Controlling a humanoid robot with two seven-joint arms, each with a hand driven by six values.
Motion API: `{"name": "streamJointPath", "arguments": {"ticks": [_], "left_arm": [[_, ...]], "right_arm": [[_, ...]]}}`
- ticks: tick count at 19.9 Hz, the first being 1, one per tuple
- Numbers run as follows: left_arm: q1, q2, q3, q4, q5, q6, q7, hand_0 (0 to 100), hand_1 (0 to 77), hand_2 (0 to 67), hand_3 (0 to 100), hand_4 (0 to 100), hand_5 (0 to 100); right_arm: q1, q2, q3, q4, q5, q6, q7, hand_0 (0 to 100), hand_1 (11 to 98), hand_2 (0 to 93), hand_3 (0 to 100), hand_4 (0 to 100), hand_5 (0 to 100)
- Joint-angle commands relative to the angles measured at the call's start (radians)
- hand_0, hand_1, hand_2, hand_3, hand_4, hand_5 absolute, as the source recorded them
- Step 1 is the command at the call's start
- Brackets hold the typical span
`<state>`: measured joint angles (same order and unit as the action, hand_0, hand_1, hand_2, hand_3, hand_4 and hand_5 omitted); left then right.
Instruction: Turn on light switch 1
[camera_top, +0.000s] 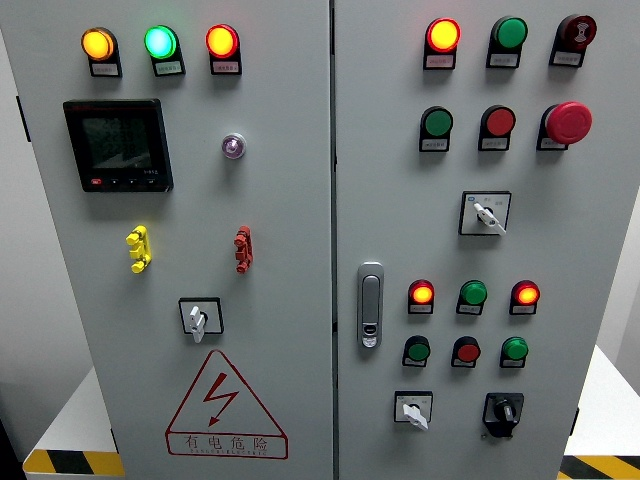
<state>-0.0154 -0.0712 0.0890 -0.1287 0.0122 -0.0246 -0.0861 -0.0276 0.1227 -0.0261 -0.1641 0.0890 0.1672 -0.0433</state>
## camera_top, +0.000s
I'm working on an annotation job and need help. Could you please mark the black display meter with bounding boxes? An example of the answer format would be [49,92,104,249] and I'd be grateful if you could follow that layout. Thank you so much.
[62,98,175,194]

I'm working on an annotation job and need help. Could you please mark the small red round lamp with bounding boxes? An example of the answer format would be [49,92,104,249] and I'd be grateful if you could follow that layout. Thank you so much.
[510,280,541,306]
[408,279,436,305]

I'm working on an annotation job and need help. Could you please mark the dark red round buzzer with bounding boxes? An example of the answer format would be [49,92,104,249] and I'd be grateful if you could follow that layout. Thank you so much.
[556,13,598,51]

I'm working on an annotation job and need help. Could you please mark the grey door with display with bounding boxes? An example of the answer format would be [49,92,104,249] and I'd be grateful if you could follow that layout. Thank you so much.
[0,0,335,480]

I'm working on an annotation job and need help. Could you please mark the small yellow handle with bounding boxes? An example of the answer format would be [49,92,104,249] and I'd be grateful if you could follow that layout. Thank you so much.
[125,224,151,275]

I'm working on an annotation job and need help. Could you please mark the large red stop button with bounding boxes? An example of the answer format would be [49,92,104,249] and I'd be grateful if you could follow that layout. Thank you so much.
[542,101,594,146]

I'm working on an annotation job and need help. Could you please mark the large green push button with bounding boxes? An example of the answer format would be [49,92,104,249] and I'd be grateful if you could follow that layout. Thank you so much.
[490,16,529,50]

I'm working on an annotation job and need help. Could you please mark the grey door with lock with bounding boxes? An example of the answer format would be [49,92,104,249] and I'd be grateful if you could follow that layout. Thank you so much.
[332,0,640,480]

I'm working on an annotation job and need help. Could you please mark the small red push button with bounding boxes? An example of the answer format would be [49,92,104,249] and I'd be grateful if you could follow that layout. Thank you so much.
[452,336,482,363]

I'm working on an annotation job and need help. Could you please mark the black-handle turn switch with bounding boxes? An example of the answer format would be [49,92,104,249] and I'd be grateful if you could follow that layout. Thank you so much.
[481,392,525,440]

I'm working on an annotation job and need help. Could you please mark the bright green round lamp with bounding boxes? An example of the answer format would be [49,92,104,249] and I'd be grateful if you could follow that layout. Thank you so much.
[144,24,179,60]

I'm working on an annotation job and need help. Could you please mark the red warning triangle sticker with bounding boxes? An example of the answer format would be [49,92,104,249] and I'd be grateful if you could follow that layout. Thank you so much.
[165,348,290,461]

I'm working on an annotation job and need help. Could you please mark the small green push button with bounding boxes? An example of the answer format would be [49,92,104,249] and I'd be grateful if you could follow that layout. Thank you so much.
[403,335,432,362]
[501,336,530,362]

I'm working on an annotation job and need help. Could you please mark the white round lamp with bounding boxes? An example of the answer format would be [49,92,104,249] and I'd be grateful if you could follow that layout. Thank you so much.
[221,132,248,160]

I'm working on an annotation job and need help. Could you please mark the small green round lamp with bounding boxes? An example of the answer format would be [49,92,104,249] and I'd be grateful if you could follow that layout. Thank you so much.
[458,279,488,306]

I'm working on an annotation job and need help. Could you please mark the black yellow striped tape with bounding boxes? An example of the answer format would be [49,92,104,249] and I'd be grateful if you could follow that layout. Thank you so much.
[557,454,640,480]
[22,448,125,477]

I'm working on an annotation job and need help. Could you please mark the large red round lamp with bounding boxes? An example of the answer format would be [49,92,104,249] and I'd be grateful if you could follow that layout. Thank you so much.
[425,17,462,53]
[205,23,240,59]

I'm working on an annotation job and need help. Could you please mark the yellow round lamp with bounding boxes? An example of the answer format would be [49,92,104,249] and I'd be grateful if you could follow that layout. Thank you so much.
[81,27,117,62]

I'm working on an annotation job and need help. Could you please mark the small red handle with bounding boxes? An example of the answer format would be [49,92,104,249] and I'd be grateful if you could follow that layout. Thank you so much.
[233,225,253,275]

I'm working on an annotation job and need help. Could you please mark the large white-handle turn switch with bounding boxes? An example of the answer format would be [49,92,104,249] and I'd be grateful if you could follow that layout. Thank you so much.
[458,190,512,237]

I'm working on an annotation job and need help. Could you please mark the silver door lock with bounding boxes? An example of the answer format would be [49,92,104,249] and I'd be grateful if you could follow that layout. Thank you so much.
[357,261,385,350]

